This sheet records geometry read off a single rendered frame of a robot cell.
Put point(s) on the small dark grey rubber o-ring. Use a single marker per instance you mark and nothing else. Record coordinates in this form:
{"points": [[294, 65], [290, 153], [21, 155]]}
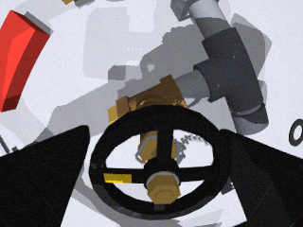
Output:
{"points": [[298, 122]]}

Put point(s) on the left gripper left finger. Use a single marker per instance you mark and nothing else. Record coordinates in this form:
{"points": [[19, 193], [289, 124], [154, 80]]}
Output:
{"points": [[36, 182]]}

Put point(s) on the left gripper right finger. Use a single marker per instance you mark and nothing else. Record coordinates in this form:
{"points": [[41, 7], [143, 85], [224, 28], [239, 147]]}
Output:
{"points": [[268, 182]]}

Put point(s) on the red block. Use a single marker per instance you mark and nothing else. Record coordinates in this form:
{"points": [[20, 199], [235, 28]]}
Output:
{"points": [[21, 42]]}

